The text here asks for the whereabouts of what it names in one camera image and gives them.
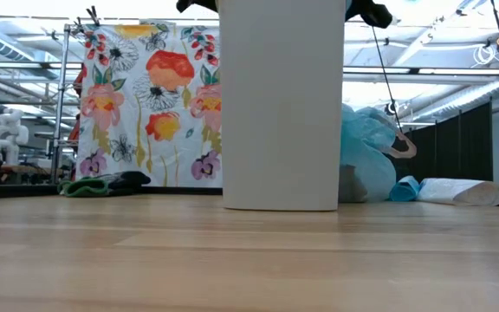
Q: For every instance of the metal rack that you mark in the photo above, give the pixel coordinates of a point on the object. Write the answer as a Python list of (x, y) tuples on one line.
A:
[(61, 108)]

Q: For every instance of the thin black pole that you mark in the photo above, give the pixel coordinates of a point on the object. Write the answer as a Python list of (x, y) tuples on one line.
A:
[(386, 78)]

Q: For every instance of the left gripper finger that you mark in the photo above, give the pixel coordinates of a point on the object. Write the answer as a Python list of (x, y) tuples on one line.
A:
[(195, 4)]

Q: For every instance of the floral cloth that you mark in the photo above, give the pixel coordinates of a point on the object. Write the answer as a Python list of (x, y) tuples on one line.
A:
[(145, 130)]

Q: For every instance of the blue bin liner bag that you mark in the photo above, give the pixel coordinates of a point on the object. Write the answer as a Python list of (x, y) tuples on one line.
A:
[(366, 173)]

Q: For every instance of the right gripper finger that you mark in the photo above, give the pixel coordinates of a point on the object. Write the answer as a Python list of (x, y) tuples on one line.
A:
[(373, 13)]

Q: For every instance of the black partition wall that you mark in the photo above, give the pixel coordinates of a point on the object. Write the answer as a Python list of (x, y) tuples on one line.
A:
[(449, 151)]

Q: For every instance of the white robot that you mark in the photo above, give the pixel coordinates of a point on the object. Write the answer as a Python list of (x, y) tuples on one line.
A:
[(9, 138)]

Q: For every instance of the blue trash bag roll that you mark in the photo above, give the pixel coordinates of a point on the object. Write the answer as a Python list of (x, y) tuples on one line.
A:
[(404, 190)]

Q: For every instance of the black green work glove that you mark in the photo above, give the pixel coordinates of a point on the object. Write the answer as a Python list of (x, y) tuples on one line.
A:
[(85, 188)]

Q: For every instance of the white plastic trash bin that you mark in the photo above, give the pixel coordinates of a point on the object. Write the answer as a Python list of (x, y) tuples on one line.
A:
[(282, 130)]

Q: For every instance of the white flat bag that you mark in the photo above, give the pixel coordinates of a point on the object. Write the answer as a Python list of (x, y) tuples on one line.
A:
[(457, 191)]

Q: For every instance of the black clothes clip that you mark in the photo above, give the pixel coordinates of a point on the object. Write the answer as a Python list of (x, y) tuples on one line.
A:
[(93, 17)]

